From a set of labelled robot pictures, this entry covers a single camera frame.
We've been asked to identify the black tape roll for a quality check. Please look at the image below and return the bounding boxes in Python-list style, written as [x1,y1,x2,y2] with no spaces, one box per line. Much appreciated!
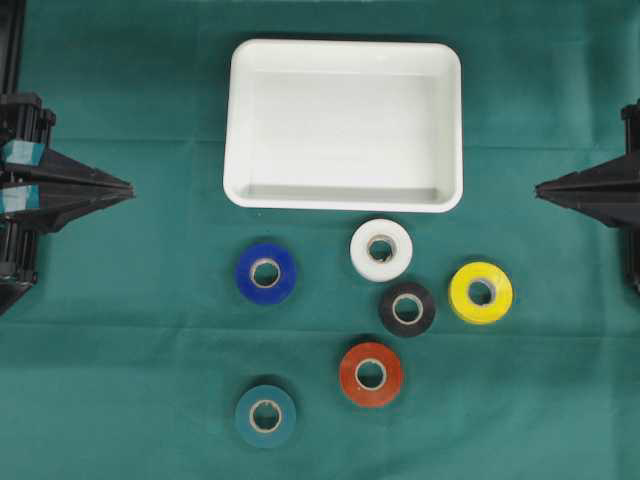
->
[378,282,436,338]

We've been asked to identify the teal tape roll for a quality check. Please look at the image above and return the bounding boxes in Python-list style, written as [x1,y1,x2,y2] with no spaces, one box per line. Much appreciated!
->
[235,385,297,449]

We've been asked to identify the black table edge frame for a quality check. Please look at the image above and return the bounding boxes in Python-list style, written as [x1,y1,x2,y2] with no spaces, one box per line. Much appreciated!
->
[0,0,26,94]

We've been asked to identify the red tape roll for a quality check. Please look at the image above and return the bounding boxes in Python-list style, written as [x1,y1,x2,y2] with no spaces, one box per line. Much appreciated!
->
[339,342,404,408]

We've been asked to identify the white tape roll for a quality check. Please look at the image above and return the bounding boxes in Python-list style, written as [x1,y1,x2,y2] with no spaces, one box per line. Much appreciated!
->
[350,219,413,282]

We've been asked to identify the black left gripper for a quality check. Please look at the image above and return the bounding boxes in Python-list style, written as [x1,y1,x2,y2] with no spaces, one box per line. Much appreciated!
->
[1,93,134,285]

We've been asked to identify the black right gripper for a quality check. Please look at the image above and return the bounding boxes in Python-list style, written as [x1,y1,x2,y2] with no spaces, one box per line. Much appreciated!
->
[535,102,639,294]

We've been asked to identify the white rectangular plastic tray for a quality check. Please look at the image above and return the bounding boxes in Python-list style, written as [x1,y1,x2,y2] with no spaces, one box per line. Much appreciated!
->
[223,39,464,213]

